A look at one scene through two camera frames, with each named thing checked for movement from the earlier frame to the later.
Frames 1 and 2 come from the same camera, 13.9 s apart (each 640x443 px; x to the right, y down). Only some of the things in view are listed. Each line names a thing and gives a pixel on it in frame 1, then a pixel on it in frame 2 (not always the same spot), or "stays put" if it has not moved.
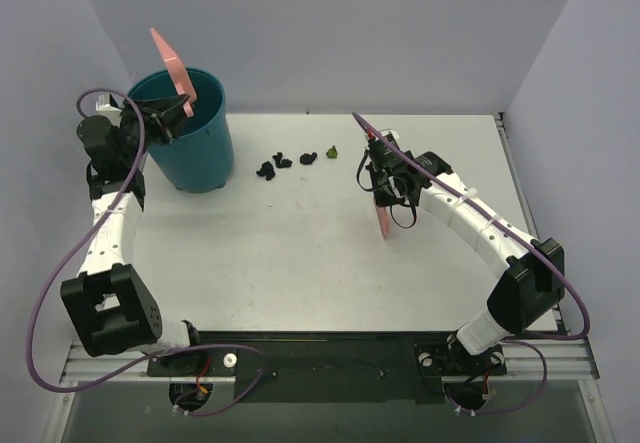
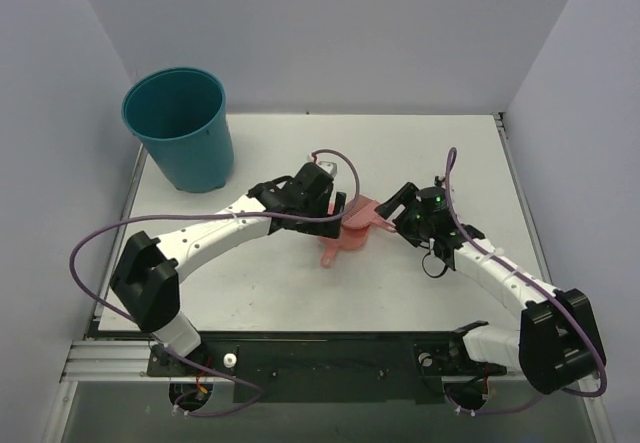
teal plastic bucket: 201,157 stays put
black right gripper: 382,191 → 406,213
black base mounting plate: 332,367 stays put
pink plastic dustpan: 178,72 → 360,216
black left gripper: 160,120 → 330,218
